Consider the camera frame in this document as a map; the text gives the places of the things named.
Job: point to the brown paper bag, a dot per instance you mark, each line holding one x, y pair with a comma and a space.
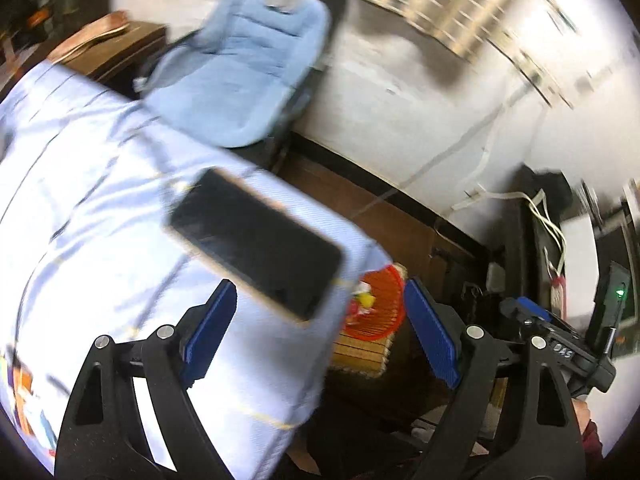
110, 25

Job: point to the white box device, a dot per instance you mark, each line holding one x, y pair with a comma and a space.
581, 271

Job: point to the dark wooden side table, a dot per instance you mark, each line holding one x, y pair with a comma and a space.
114, 62

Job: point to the light blue chair cushion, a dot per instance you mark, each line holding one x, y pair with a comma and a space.
228, 83

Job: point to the white power strip red edge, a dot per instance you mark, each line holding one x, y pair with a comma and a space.
557, 296

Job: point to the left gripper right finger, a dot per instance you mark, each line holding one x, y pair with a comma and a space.
510, 415

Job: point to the red plastic trash basket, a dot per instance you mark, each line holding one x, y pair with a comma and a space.
376, 309

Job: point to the person right hand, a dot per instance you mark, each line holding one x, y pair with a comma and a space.
583, 415

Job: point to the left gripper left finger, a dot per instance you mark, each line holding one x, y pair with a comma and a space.
102, 435

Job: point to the bamboo seat mat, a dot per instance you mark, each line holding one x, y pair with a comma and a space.
364, 358

